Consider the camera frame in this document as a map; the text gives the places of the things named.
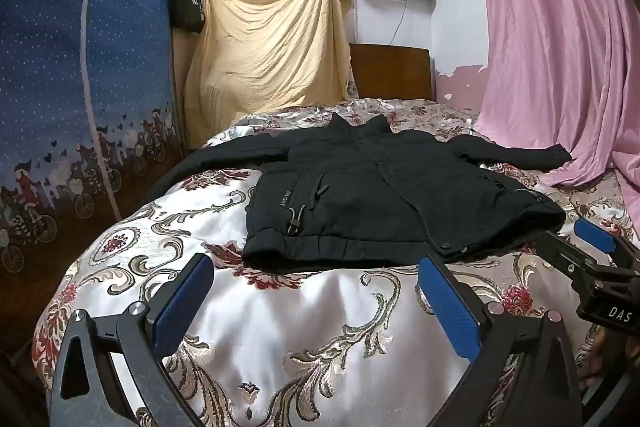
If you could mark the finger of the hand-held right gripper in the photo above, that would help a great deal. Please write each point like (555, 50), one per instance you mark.
(595, 234)
(565, 252)

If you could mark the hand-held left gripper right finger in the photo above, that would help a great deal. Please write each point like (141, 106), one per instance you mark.
(449, 312)

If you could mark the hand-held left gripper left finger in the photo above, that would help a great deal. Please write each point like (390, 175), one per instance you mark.
(181, 304)

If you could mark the black padded jacket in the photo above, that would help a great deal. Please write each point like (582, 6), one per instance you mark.
(360, 197)

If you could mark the floral satin bedspread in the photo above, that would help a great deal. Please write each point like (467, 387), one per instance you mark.
(300, 317)

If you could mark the pink curtain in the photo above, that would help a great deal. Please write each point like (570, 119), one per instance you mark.
(550, 57)

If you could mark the wooden headboard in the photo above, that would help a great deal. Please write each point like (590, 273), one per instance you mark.
(392, 72)

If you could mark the yellow hanging sheet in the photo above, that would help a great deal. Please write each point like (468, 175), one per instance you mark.
(270, 52)

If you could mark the blue printed fabric wardrobe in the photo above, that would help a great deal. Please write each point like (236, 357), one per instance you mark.
(50, 57)

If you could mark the black tote bag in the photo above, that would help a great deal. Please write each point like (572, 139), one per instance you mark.
(186, 9)

